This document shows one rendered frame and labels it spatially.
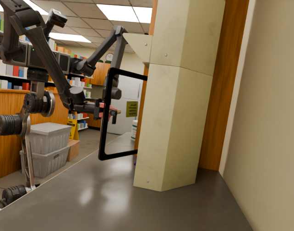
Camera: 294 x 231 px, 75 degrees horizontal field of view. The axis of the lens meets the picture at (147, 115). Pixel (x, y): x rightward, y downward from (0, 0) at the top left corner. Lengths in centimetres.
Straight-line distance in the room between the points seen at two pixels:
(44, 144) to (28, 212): 227
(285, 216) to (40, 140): 270
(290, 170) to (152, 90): 47
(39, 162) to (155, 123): 244
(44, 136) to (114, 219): 235
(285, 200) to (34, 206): 68
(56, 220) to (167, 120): 45
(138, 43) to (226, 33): 56
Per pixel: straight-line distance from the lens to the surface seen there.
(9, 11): 98
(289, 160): 64
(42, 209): 66
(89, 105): 92
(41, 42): 94
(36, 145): 297
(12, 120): 197
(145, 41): 74
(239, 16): 119
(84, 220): 61
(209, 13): 85
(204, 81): 81
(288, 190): 63
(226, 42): 114
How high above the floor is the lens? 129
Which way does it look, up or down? 6 degrees down
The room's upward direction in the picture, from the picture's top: 8 degrees clockwise
